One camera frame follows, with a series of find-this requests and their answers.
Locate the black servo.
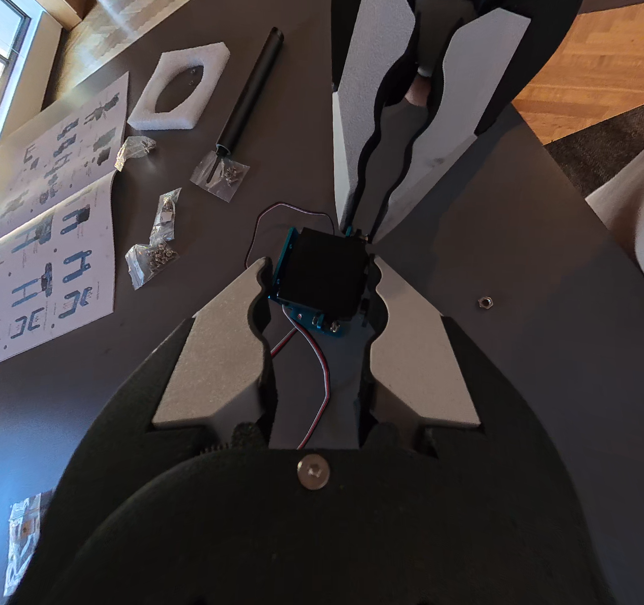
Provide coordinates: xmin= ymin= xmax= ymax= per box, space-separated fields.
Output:
xmin=267 ymin=227 xmax=375 ymax=338

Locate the person's right hand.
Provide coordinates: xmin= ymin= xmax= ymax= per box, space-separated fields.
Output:
xmin=404 ymin=64 xmax=434 ymax=107

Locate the printed instruction sheet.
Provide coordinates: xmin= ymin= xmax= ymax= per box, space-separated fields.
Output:
xmin=0 ymin=71 xmax=130 ymax=363

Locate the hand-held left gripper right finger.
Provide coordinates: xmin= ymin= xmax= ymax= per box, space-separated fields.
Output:
xmin=360 ymin=255 xmax=481 ymax=430

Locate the clear plastic bag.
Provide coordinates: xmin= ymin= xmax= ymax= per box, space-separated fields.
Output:
xmin=190 ymin=150 xmax=251 ymax=202

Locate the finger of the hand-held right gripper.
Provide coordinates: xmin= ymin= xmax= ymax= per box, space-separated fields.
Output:
xmin=372 ymin=9 xmax=531 ymax=241
xmin=332 ymin=0 xmax=418 ymax=227

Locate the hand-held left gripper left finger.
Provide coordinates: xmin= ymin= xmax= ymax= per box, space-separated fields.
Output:
xmin=151 ymin=257 xmax=275 ymax=432

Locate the black cylinder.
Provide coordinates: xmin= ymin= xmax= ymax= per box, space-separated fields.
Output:
xmin=206 ymin=27 xmax=285 ymax=183

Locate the white foam frame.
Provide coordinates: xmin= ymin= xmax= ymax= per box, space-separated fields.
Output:
xmin=127 ymin=42 xmax=231 ymax=130

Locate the narrow clear bag with screws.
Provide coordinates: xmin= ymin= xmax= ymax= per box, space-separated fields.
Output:
xmin=149 ymin=188 xmax=183 ymax=243

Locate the clear bag with silver screws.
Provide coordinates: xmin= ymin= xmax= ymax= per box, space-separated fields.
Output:
xmin=125 ymin=240 xmax=181 ymax=291

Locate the white shirt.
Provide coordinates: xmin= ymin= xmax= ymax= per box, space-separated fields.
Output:
xmin=586 ymin=163 xmax=644 ymax=271

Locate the small crumpled clear bag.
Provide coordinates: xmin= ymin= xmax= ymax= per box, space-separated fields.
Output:
xmin=115 ymin=136 xmax=158 ymax=172

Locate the dark grey desk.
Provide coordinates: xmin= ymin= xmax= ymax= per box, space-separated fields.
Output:
xmin=0 ymin=0 xmax=644 ymax=605

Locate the clear bag with dark screws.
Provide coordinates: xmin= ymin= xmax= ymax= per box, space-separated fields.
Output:
xmin=6 ymin=487 xmax=57 ymax=586

